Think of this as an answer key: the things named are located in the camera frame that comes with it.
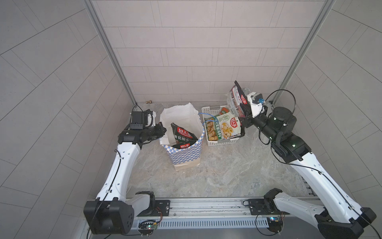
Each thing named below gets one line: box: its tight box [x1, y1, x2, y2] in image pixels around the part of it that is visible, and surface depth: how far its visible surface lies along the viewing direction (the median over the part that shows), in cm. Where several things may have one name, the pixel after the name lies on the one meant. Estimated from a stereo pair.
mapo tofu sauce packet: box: [203, 112, 242, 141], surface depth 96 cm
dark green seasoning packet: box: [170, 122, 199, 149], surface depth 78 cm
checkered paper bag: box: [159, 102, 205, 171], surface depth 77 cm
